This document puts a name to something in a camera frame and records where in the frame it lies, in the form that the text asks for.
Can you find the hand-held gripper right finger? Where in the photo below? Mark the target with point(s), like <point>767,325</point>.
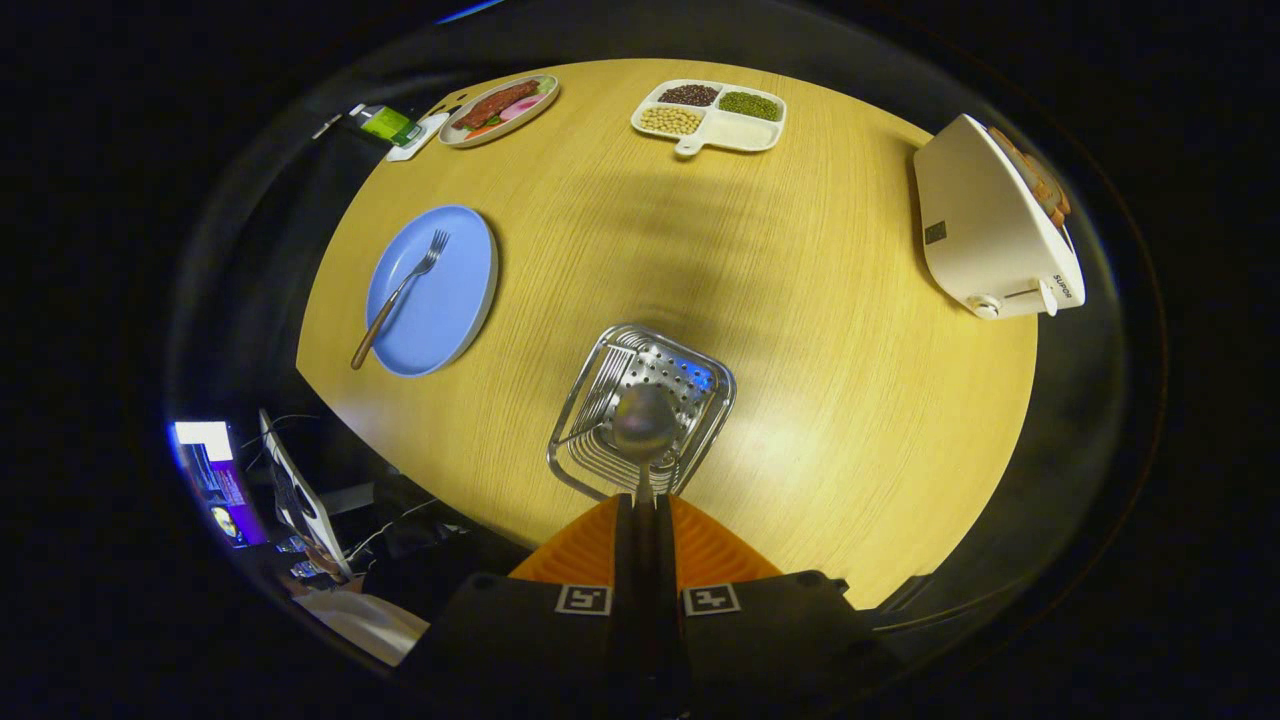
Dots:
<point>740,640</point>

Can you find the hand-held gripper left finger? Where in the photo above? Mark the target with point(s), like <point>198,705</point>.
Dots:
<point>560,640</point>

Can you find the metal spoon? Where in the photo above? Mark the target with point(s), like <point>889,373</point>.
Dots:
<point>645,425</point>

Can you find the white cloth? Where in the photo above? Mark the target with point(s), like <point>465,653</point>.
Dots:
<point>370,625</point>

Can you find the perforated metal basket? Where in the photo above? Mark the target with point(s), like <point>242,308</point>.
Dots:
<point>685,368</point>

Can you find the white laptop stand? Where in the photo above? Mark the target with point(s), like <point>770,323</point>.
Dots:
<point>300,495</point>

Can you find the blue plate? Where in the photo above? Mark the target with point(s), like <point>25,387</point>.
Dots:
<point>450,310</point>

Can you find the computer monitor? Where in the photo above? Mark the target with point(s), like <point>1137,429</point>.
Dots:
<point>215,480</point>

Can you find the white toaster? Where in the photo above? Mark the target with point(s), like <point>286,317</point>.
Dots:
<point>980,230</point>

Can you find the white divided dish with beans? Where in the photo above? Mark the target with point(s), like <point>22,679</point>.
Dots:
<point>745,130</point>

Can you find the white square coaster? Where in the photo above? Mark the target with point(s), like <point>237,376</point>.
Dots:
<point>428,136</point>

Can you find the plate of meat and vegetables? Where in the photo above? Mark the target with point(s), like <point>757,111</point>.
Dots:
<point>500,105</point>

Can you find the toasted bread slice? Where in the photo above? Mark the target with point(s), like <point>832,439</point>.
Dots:
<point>1015,150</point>
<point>1052,200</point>

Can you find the green drink bottle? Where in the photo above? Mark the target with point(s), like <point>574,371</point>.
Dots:
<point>385,123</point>

